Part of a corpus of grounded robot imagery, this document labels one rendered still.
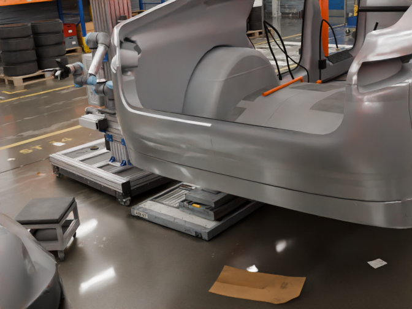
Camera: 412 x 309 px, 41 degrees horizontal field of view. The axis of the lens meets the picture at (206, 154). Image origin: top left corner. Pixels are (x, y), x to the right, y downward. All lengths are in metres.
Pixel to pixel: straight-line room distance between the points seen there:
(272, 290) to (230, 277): 0.31
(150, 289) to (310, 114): 1.50
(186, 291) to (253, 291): 0.42
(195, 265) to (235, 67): 1.38
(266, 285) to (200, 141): 1.17
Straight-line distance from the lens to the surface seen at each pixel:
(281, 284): 3.53
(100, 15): 4.92
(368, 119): 2.31
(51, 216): 4.01
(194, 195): 4.29
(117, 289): 3.66
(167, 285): 3.62
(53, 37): 11.56
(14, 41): 11.20
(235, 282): 3.56
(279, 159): 2.50
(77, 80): 4.56
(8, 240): 1.19
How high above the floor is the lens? 1.93
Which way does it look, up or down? 19 degrees down
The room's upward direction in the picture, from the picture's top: 4 degrees counter-clockwise
